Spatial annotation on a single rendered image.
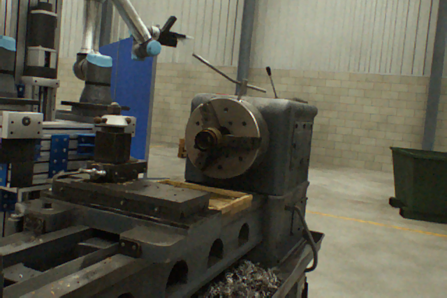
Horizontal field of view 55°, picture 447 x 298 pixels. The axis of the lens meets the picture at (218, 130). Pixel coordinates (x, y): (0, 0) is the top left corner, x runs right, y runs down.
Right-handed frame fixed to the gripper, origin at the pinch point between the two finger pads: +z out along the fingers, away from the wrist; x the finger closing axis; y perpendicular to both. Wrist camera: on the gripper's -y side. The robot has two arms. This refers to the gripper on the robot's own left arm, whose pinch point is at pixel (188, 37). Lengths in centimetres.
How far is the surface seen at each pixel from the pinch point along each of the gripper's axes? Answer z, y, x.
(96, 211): -91, 52, 114
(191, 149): -38, 46, 76
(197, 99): -27, 28, 59
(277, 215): -7, 67, 99
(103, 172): -89, 43, 111
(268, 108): -13, 25, 88
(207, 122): -40, 33, 85
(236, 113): -30, 28, 89
